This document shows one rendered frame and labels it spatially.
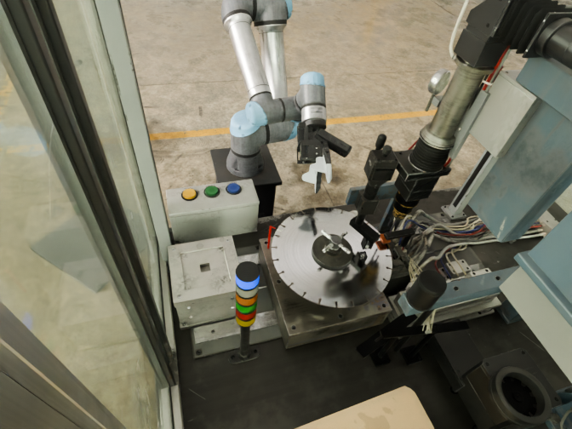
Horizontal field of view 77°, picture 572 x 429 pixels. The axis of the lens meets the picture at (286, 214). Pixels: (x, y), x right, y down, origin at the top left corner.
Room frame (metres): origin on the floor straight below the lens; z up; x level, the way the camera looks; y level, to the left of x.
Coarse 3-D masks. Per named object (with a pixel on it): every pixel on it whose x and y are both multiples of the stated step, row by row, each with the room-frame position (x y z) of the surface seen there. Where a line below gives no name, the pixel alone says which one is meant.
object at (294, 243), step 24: (312, 216) 0.72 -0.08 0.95; (336, 216) 0.73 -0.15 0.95; (288, 240) 0.62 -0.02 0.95; (312, 240) 0.63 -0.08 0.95; (360, 240) 0.66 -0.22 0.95; (288, 264) 0.54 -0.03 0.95; (312, 264) 0.55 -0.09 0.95; (360, 264) 0.57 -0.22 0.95; (384, 264) 0.59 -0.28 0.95; (312, 288) 0.48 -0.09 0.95; (336, 288) 0.49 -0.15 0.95; (360, 288) 0.50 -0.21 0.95; (384, 288) 0.51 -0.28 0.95
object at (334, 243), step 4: (324, 232) 0.62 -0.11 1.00; (344, 232) 0.63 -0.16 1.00; (328, 236) 0.61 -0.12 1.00; (332, 236) 0.61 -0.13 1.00; (336, 236) 0.61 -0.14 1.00; (340, 236) 0.62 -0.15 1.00; (344, 236) 0.62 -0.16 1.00; (332, 240) 0.60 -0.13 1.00; (336, 240) 0.60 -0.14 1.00; (340, 240) 0.60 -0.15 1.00; (332, 244) 0.59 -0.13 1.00; (336, 244) 0.59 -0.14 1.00; (340, 244) 0.59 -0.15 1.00; (324, 248) 0.57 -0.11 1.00; (328, 248) 0.57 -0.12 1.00; (332, 248) 0.59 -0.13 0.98; (336, 248) 0.59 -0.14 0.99; (340, 248) 0.58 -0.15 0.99; (344, 248) 0.58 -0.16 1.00; (324, 252) 0.56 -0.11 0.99; (348, 252) 0.57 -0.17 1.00
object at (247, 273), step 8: (240, 264) 0.38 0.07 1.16; (248, 264) 0.38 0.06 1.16; (240, 272) 0.36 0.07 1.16; (248, 272) 0.36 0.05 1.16; (256, 272) 0.37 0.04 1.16; (240, 280) 0.35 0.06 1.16; (248, 280) 0.35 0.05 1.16; (256, 280) 0.35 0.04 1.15; (240, 288) 0.35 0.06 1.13; (248, 288) 0.34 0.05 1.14
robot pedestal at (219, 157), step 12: (216, 156) 1.16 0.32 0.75; (264, 156) 1.21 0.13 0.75; (216, 168) 1.09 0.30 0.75; (264, 168) 1.13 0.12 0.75; (276, 168) 1.14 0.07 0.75; (216, 180) 1.16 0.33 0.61; (228, 180) 1.02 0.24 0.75; (252, 180) 1.04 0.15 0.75; (264, 180) 1.05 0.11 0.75; (276, 180) 1.07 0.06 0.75; (264, 192) 1.05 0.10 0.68; (264, 204) 1.05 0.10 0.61; (264, 216) 1.05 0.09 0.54
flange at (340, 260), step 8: (320, 240) 0.63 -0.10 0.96; (328, 240) 0.63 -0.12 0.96; (344, 240) 0.64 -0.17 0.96; (312, 248) 0.60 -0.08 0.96; (320, 248) 0.60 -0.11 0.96; (320, 256) 0.57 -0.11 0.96; (328, 256) 0.57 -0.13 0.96; (336, 256) 0.58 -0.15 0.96; (344, 256) 0.58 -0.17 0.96; (320, 264) 0.55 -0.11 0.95; (328, 264) 0.55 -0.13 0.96; (336, 264) 0.55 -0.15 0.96; (344, 264) 0.56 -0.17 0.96
